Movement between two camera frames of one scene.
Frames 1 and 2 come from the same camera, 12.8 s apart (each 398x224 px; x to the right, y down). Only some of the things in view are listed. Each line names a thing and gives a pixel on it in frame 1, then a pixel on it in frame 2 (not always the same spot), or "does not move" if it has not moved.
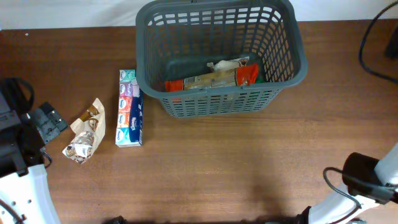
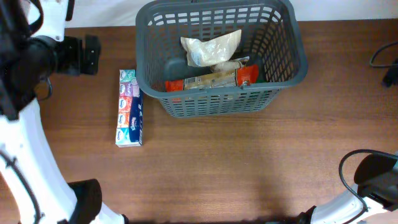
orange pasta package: x=235 y=76 does not move
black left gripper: x=46 y=117 -> x=76 y=66
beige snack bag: x=227 y=65 does not move
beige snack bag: x=89 y=130 -> x=211 y=51
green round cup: x=260 y=78 does not move
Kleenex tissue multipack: x=130 y=113 does not move
